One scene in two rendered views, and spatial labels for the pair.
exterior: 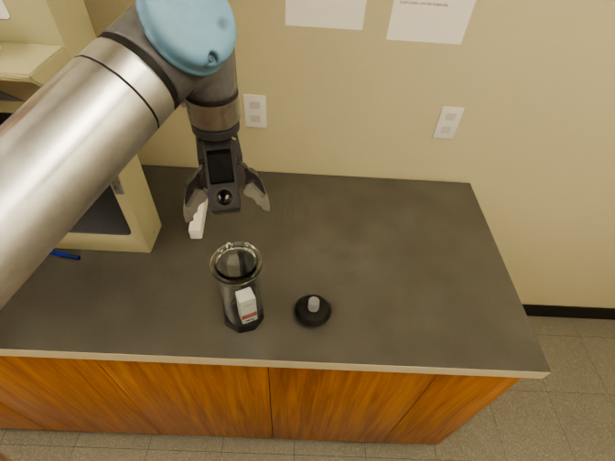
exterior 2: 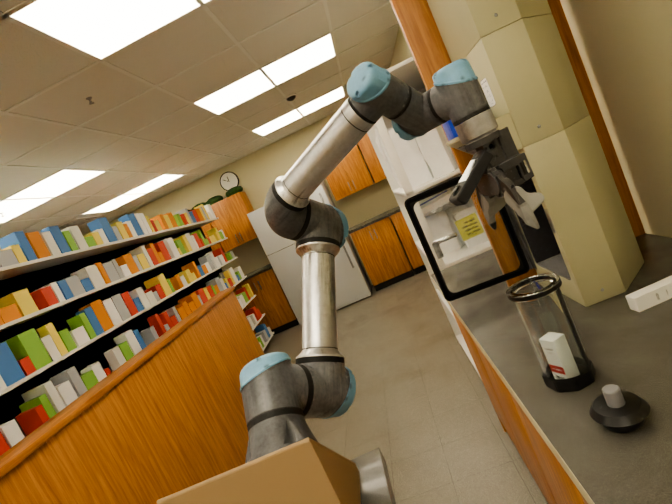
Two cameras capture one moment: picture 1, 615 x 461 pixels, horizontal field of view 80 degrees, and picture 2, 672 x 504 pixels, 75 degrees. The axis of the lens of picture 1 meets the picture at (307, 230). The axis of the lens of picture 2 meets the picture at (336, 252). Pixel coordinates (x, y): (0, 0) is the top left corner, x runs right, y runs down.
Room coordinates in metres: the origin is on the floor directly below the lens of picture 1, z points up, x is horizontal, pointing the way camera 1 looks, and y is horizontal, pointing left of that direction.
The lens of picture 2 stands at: (0.27, -0.77, 1.50)
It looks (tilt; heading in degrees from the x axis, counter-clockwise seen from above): 7 degrees down; 99
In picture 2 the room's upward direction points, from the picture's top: 25 degrees counter-clockwise
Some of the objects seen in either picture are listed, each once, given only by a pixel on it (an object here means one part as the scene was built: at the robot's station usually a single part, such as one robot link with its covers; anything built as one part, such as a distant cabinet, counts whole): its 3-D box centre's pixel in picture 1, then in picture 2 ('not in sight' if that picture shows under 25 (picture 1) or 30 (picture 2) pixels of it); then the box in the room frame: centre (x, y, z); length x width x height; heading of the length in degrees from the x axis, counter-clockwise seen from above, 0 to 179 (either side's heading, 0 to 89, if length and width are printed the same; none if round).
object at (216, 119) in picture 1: (210, 107); (476, 128); (0.48, 0.15, 1.51); 0.08 x 0.08 x 0.05
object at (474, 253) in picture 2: not in sight; (466, 235); (0.46, 0.76, 1.19); 0.30 x 0.01 x 0.40; 176
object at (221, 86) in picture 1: (203, 53); (458, 92); (0.48, 0.15, 1.58); 0.09 x 0.08 x 0.11; 141
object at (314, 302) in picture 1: (313, 307); (616, 404); (0.48, -0.03, 0.97); 0.09 x 0.09 x 0.07
